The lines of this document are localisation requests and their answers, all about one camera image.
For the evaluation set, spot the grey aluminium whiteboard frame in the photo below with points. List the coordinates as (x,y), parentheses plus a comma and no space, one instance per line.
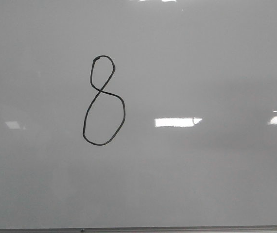
(195,229)

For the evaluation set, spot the white glossy whiteboard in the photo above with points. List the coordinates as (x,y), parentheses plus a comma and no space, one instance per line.
(128,113)

